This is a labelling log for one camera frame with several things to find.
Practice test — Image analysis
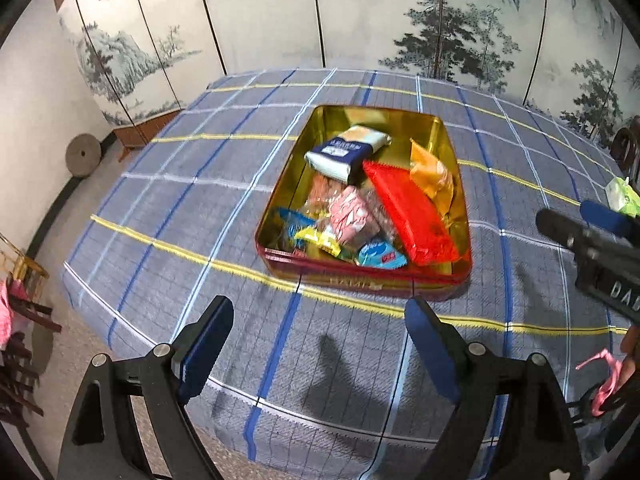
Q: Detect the round grey millstone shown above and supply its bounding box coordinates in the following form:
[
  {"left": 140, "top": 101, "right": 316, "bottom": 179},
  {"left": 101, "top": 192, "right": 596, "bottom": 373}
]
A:
[{"left": 65, "top": 134, "right": 101, "bottom": 178}]

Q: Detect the orange snack packet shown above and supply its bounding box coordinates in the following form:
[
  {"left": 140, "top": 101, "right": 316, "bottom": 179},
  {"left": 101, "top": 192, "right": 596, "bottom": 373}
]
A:
[{"left": 409, "top": 139, "right": 456, "bottom": 216}]

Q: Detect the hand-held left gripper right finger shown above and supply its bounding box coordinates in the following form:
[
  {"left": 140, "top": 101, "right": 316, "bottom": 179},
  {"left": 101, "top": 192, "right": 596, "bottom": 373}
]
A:
[{"left": 405, "top": 297, "right": 583, "bottom": 480}]

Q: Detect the carved dark wooden chair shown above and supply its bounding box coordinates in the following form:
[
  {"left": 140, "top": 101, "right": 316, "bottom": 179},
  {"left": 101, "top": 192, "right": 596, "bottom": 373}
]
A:
[{"left": 612, "top": 115, "right": 640, "bottom": 176}]

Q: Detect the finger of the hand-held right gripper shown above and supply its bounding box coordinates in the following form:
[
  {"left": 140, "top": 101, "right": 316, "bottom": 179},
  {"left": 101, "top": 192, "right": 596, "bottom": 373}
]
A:
[
  {"left": 537, "top": 209, "right": 621, "bottom": 261},
  {"left": 580, "top": 200, "right": 640, "bottom": 248}
]

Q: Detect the blue candy packet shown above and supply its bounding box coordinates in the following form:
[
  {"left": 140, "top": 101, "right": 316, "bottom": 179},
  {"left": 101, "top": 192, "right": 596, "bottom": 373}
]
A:
[{"left": 272, "top": 207, "right": 316, "bottom": 253}]

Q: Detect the light blue snack packet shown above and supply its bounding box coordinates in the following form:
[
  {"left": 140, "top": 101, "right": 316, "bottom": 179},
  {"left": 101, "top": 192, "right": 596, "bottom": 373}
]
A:
[{"left": 356, "top": 240, "right": 407, "bottom": 268}]

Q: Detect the green tissue pack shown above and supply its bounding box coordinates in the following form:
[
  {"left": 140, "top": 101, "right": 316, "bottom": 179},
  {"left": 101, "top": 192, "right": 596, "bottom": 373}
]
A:
[{"left": 605, "top": 176, "right": 640, "bottom": 218}]

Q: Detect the blue plaid tablecloth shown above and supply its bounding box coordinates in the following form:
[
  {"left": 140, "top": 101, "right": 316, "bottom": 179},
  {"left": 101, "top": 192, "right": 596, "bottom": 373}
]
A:
[{"left": 62, "top": 67, "right": 636, "bottom": 480}]

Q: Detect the yellow candy packet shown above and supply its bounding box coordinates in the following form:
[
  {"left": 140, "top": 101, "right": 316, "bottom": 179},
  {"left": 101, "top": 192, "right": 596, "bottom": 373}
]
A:
[{"left": 295, "top": 225, "right": 343, "bottom": 257}]

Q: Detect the pink strap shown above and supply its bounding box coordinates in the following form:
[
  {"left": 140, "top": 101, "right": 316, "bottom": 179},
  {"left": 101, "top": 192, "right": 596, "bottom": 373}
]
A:
[{"left": 575, "top": 349, "right": 626, "bottom": 417}]

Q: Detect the painted folding screen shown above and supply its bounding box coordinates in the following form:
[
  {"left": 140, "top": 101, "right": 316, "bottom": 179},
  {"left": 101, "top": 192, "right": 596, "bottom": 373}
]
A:
[{"left": 52, "top": 0, "right": 640, "bottom": 148}]

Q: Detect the clear packet with reddish snack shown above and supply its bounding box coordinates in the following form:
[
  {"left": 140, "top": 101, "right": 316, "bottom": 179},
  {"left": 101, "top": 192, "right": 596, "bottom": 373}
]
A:
[{"left": 306, "top": 172, "right": 351, "bottom": 216}]

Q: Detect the pink cloth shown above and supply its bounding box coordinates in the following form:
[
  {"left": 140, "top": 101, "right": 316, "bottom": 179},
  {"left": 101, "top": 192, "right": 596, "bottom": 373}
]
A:
[{"left": 0, "top": 280, "right": 15, "bottom": 351}]

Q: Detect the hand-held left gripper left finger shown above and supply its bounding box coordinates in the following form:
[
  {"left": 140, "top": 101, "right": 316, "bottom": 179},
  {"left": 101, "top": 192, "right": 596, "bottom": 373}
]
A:
[{"left": 57, "top": 296, "right": 234, "bottom": 480}]

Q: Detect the white and navy snack packet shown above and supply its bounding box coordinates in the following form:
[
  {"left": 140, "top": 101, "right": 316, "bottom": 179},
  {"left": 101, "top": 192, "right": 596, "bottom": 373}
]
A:
[{"left": 305, "top": 125, "right": 392, "bottom": 186}]

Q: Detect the gold metal rack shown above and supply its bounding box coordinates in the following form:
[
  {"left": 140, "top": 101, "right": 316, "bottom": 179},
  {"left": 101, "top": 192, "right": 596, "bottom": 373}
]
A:
[{"left": 0, "top": 232, "right": 50, "bottom": 286}]

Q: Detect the pink and white snack packet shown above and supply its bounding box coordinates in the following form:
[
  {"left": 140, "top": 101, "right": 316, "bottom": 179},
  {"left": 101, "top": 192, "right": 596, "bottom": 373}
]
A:
[{"left": 327, "top": 186, "right": 383, "bottom": 251}]

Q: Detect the red and gold tin box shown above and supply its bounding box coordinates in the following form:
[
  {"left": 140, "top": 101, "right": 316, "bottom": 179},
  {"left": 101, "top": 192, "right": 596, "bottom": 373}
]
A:
[{"left": 255, "top": 105, "right": 473, "bottom": 302}]

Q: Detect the red snack packet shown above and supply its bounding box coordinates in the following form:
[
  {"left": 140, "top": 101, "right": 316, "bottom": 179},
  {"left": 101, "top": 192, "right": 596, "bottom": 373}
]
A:
[{"left": 362, "top": 160, "right": 461, "bottom": 267}]

